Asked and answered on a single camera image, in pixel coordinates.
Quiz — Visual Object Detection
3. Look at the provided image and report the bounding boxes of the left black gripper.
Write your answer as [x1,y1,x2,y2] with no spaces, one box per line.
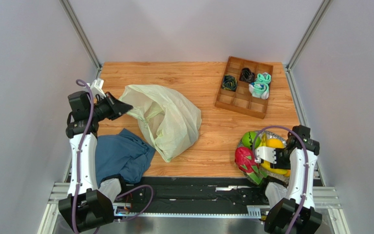
[88,92,132,122]

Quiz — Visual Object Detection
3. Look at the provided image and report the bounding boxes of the fake yellow lemon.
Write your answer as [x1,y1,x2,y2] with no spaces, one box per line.
[266,138,285,149]

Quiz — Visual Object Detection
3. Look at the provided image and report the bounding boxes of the fake red dragon fruit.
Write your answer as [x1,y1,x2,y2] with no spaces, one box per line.
[234,146,267,186]

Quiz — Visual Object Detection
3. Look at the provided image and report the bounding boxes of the fake green watermelon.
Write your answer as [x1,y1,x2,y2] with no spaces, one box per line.
[241,131,261,150]

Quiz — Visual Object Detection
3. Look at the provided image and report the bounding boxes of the translucent yellowish plastic bag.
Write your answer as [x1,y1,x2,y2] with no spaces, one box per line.
[119,84,202,162]

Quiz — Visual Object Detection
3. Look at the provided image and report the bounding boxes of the fake yellow banana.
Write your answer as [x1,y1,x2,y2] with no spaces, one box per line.
[260,160,291,177]

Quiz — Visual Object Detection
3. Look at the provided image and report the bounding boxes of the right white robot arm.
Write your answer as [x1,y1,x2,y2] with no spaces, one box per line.
[254,125,322,234]

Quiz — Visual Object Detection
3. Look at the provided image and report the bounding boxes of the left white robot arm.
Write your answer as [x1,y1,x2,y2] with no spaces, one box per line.
[58,91,133,234]

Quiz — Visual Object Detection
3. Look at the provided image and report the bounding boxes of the speckled ceramic plate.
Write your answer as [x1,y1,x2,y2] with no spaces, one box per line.
[237,131,289,186]

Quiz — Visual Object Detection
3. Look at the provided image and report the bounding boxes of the blue cloth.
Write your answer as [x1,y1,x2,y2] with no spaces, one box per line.
[95,129,156,186]

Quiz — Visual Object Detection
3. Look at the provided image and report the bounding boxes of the white teal rolled sock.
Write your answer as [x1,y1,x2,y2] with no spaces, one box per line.
[249,82,270,100]

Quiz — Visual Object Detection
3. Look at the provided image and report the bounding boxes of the brown wooden divider tray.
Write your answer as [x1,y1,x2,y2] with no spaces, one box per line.
[215,56,273,119]

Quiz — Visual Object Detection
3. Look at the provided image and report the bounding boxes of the mint green rolled sock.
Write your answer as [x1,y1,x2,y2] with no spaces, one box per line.
[255,72,272,85]

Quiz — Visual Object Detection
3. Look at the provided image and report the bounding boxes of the black rolled sock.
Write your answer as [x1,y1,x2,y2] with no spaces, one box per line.
[239,67,255,83]

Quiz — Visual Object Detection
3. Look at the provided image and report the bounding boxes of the dark blue striped sock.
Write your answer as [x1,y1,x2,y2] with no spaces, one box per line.
[221,75,238,92]

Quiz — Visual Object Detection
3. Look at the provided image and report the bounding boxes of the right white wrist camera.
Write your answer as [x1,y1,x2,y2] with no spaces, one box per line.
[254,146,277,164]

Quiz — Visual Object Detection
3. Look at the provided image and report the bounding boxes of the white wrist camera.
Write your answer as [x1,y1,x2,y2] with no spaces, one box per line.
[254,146,277,164]
[90,78,106,99]

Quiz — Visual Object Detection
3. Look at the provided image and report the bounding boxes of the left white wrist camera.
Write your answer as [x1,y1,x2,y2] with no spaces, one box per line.
[90,78,106,99]

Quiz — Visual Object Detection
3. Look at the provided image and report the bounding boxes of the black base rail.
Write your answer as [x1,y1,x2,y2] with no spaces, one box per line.
[115,176,285,217]

